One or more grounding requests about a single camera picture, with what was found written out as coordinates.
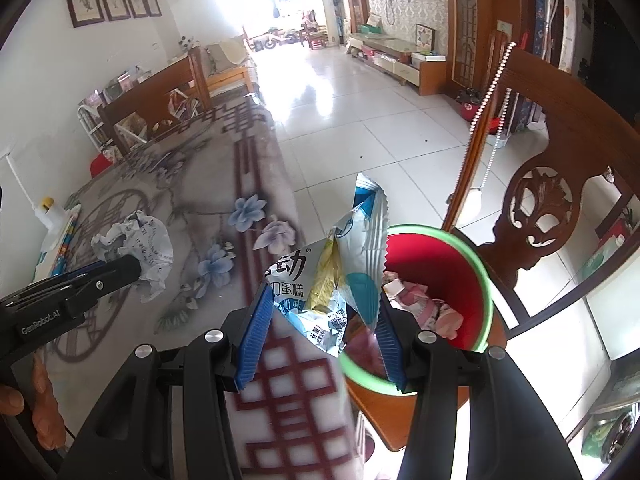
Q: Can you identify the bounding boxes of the red bin with green rim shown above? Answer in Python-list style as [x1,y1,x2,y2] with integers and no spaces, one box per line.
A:
[339,224,496,396]

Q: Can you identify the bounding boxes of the blue-white cake wrapper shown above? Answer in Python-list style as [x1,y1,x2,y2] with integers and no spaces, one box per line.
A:
[254,172,392,361]

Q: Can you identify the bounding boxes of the blue patterned wall hanging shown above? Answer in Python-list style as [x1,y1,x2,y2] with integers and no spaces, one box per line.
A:
[530,0,576,71]

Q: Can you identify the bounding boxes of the carved-back wooden chair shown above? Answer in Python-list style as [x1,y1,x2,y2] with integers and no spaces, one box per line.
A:
[350,42,640,453]

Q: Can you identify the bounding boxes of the red floor pot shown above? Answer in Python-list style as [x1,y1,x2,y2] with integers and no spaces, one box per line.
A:
[456,87,485,123]

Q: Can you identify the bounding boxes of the wooden sofa with cushions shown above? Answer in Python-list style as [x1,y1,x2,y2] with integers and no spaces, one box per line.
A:
[197,35,258,103]

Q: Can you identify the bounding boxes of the dark entrance door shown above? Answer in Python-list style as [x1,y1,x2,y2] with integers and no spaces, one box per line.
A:
[582,0,640,111]

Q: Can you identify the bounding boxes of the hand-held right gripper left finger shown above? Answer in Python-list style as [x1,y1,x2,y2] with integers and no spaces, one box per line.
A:
[60,282,275,480]

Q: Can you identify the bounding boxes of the framed star pattern picture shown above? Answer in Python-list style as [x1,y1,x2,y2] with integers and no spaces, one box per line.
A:
[415,23,437,54]

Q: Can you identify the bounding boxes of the plain-backed wooden chair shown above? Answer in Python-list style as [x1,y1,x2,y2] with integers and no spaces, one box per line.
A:
[96,46,213,158]

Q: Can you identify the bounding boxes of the white bead cord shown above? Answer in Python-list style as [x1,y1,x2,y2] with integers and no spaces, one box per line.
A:
[467,41,517,226]

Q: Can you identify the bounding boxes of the person's left hand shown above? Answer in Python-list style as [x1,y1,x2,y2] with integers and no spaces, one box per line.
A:
[0,352,67,452]

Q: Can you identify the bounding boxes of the pink printed snack bag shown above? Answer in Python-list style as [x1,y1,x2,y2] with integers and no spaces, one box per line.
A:
[415,297,463,341]

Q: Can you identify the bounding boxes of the long television cabinet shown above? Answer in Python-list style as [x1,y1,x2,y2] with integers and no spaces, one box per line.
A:
[346,32,447,97]

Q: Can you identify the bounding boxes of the colourful cartoon booklet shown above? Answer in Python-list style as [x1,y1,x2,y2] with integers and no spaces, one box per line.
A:
[50,215,81,278]

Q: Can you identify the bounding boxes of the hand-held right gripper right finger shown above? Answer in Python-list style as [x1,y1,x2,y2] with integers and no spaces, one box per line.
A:
[375,290,583,480]

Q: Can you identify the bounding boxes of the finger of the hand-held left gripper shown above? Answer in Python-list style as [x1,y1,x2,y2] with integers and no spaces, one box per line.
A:
[47,259,108,285]
[50,255,143,311]

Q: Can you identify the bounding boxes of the red bag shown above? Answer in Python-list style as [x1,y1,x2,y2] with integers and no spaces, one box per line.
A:
[89,152,115,179]

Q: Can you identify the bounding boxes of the white plastic stand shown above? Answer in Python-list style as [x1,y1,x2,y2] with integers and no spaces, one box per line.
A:
[32,202,83,241]

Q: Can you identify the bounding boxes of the pink plastic wrapper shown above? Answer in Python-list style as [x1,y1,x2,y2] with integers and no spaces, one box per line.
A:
[384,272,441,311]

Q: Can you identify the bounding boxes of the white book rack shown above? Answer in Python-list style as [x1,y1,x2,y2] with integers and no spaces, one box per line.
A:
[76,65,151,153]

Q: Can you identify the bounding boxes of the red dustpan with broom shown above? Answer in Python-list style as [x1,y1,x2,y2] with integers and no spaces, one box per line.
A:
[482,115,511,148]

